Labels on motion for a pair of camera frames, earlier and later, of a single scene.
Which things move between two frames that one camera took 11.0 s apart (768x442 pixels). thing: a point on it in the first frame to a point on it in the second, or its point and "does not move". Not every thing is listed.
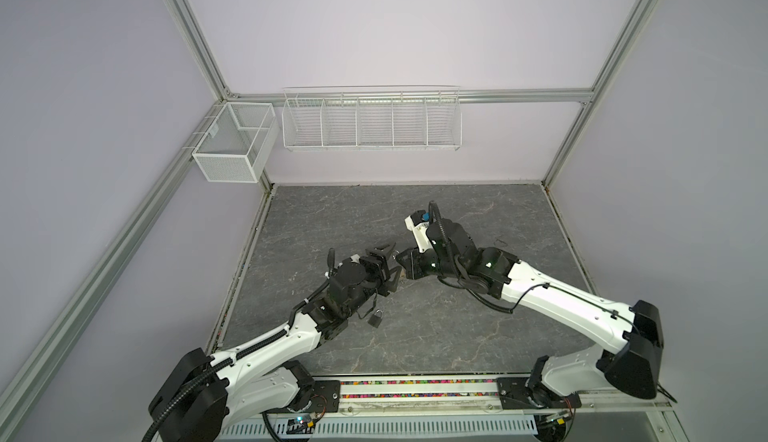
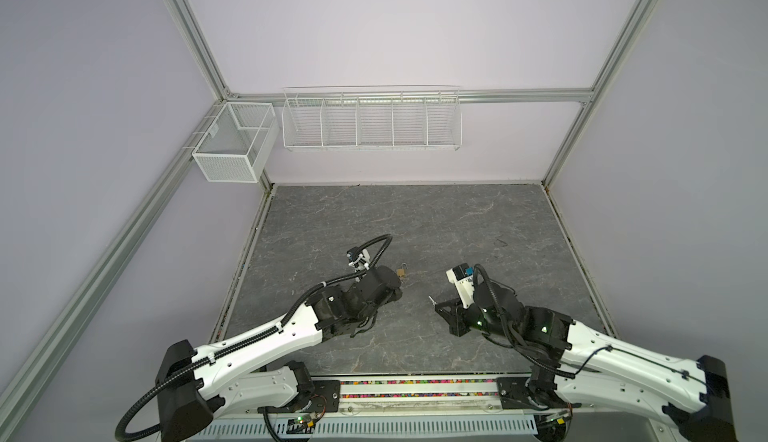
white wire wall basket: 372,118 does not move
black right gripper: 412,265 to 453,317
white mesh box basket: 237,144 does not move
